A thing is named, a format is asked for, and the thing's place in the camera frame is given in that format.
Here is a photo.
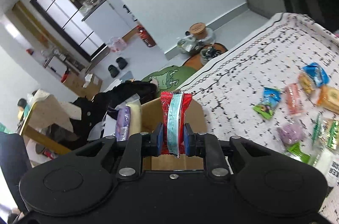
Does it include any glass jar cork lid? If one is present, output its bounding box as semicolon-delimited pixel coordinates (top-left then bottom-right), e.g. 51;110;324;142
185;22;215;46

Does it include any blue snack packet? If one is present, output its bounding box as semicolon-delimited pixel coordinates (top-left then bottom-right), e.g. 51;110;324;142
302;62;329;87

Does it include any black slipper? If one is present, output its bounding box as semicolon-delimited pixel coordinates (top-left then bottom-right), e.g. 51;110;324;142
115;57;128;70
107;64;119;78

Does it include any purple wafer snack pack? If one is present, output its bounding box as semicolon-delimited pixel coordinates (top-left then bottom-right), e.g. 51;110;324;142
103;94;141;141

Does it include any red snack packet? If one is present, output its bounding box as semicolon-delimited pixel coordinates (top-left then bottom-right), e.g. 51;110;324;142
160;90;192;158

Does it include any white black patterned bedspread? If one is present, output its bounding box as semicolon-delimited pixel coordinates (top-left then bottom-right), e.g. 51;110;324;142
178;13;338;223

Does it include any orange cracker pack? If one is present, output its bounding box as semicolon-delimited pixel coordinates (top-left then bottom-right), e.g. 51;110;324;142
317;85;339;114

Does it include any pink orange snack bar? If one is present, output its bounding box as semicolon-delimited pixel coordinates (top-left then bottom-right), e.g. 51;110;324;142
284;83;303;115

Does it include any small blue green packet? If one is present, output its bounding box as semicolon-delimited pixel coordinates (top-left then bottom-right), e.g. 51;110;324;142
253;87;281;120

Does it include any green cartoon floor mat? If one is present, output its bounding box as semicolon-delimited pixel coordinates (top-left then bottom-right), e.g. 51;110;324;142
142;65;196;91

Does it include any black clothes pile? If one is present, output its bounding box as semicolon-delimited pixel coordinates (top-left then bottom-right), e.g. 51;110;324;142
70;81;157;147

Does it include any black slipper right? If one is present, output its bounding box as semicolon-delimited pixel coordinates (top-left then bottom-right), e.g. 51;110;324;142
115;57;128;70

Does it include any brown biscuit packet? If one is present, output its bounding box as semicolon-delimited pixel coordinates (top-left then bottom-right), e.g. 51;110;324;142
298;72;315;97

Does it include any white black labelled snack pack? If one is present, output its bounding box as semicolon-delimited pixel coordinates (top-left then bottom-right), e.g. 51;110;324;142
313;148;338;187

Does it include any green candy packet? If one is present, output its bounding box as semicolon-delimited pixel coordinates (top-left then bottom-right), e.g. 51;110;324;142
285;142;310;164

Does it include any brown cardboard box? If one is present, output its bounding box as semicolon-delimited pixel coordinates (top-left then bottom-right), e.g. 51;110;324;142
141;98;207;171

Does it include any green striped cake pack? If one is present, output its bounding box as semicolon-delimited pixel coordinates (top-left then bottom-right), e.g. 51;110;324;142
311;113;338;150

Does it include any black slipper left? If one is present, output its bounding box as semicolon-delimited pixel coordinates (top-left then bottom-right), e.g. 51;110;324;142
107;64;119;78

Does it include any clear plastic bag floor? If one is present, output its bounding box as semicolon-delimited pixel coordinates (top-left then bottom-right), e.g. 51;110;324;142
106;37;127;52

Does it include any dark framed glass door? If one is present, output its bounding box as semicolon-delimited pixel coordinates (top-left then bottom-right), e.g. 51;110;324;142
31;0;106;62

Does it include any purple round snack pack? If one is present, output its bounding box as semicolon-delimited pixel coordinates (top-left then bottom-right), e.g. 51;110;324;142
276;120;306;146

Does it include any silver wrapped bundle floor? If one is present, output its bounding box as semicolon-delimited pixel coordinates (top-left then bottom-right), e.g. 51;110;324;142
177;36;201;56

